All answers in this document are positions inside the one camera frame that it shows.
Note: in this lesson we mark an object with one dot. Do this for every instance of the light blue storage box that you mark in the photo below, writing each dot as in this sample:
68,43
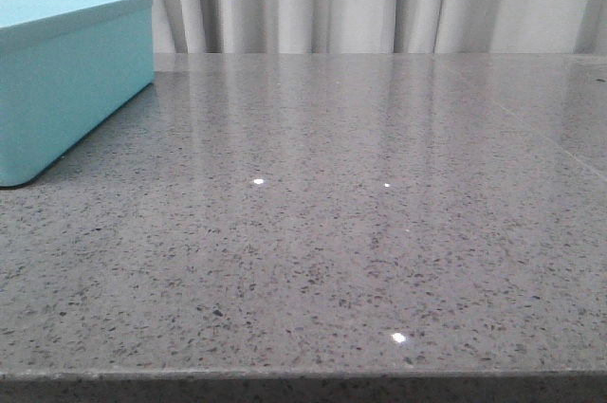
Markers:
66,65

